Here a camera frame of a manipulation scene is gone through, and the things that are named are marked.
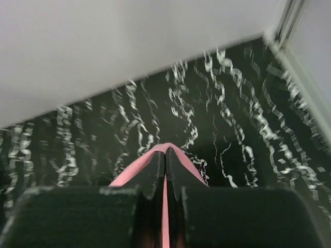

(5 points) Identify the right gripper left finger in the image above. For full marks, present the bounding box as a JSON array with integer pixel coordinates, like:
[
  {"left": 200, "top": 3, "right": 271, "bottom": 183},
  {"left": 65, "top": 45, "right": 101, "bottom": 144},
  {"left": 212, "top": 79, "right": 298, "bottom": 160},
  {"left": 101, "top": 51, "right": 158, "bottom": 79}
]
[{"left": 1, "top": 152, "right": 165, "bottom": 247}]

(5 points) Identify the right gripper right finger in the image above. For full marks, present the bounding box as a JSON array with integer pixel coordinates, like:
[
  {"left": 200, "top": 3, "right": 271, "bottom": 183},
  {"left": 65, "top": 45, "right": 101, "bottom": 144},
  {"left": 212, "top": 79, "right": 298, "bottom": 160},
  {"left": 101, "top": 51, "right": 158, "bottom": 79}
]
[{"left": 165, "top": 149, "right": 326, "bottom": 247}]

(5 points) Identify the pink t shirt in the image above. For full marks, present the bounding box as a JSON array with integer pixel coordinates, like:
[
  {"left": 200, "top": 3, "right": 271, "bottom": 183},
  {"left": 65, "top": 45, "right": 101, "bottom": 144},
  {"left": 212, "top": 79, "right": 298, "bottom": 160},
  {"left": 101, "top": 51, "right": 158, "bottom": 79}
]
[{"left": 110, "top": 143, "right": 207, "bottom": 247}]

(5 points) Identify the aluminium frame rail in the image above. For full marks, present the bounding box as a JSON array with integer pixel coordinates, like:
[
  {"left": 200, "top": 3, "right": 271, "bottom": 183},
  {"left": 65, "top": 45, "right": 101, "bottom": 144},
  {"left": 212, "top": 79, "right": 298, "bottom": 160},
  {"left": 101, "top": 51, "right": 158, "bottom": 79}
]
[{"left": 264, "top": 1, "right": 330, "bottom": 141}]

